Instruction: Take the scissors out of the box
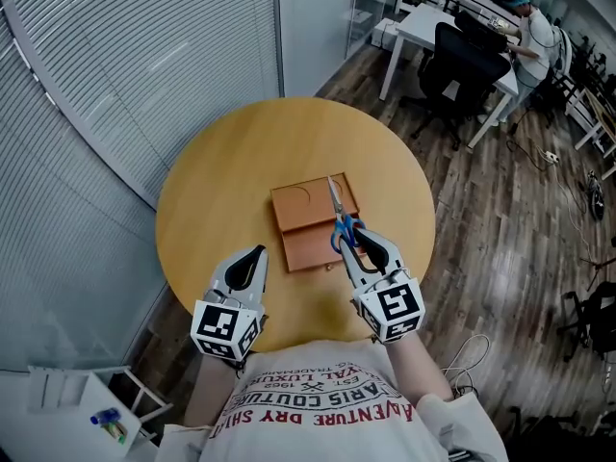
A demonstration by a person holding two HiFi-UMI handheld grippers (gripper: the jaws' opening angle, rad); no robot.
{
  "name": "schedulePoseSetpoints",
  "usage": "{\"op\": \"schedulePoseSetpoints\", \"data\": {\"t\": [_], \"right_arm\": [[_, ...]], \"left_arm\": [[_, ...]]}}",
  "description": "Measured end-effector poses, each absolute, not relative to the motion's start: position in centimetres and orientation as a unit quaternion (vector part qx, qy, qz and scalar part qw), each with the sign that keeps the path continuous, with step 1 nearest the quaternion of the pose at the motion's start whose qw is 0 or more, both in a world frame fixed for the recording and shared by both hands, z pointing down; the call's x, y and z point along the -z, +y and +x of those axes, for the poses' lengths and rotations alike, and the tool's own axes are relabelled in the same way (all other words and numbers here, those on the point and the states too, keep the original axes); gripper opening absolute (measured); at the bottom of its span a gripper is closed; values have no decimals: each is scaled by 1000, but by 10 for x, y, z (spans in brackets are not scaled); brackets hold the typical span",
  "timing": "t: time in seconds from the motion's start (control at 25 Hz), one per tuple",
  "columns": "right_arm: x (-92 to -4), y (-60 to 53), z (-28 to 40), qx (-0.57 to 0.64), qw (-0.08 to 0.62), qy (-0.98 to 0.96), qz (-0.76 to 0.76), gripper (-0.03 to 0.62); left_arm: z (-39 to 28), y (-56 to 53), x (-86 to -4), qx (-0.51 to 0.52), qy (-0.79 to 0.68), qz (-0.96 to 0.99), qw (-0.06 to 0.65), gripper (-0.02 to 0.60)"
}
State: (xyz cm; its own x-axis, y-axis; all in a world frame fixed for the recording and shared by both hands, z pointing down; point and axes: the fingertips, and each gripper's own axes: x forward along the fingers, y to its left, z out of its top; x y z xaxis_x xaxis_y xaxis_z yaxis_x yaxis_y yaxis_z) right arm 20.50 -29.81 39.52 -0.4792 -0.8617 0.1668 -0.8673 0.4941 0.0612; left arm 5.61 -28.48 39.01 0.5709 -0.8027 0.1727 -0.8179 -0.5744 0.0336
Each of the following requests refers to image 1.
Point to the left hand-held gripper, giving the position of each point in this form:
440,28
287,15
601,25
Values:
216,325

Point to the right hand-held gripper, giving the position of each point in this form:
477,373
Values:
394,306

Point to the brown wooden box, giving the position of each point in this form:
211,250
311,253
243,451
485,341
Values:
308,210

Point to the person's left forearm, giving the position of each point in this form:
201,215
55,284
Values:
207,392

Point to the person's right forearm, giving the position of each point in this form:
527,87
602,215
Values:
418,368

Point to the white printed shirt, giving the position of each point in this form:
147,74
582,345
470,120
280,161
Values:
313,431

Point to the blue-capped bottle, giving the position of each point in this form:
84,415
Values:
106,417

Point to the green yellow small item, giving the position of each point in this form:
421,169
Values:
116,432

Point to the white power strip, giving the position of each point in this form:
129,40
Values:
551,156

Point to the white desk organizer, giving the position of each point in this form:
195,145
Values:
58,388

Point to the black office chair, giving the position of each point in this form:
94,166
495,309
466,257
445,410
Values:
452,60
601,315

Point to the white carton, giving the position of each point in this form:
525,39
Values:
385,32

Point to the black floor device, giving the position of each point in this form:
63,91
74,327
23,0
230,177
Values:
597,202

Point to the black swivel chair base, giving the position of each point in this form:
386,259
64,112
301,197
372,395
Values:
544,424

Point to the white side table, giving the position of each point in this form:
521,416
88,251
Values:
48,431

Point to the wooden desk with white legs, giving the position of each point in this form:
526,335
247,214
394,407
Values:
597,109

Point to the white slatted frame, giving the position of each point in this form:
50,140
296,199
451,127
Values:
161,406

